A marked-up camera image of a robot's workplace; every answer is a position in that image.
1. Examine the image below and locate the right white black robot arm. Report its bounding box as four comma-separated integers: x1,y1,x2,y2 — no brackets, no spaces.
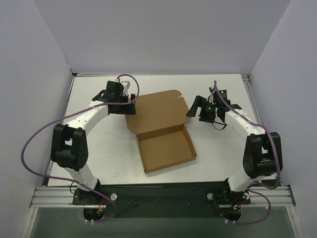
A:
186,96,282,192

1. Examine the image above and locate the purple cable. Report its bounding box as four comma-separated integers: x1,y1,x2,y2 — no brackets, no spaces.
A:
213,79,283,225
21,74,141,191

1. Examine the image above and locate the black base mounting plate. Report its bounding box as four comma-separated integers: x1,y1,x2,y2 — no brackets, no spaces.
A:
72,181,251,220

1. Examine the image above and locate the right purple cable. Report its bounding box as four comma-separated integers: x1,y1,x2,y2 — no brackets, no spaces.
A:
213,79,283,225

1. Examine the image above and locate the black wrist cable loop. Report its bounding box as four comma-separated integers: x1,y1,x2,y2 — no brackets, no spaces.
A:
212,119,227,131

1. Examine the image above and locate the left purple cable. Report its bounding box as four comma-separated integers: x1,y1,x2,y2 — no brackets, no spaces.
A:
21,74,141,191

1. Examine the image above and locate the aluminium front frame rail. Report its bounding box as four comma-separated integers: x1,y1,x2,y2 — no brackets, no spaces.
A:
30,186,296,208

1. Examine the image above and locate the right aluminium side rail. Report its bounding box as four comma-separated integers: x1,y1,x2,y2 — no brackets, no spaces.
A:
241,73,283,186

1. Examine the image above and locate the brown cardboard box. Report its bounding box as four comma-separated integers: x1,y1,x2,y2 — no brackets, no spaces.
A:
126,90,197,174

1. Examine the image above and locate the left aluminium side rail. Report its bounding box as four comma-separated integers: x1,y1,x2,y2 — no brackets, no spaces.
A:
44,74,76,179

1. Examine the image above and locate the aluminium side rail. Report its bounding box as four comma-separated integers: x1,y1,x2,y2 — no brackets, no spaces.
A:
241,73,283,186
44,74,76,179

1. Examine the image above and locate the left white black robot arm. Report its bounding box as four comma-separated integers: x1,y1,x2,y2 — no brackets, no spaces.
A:
51,79,136,204

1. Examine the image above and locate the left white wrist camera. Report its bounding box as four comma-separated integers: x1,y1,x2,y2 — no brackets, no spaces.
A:
121,81,131,96

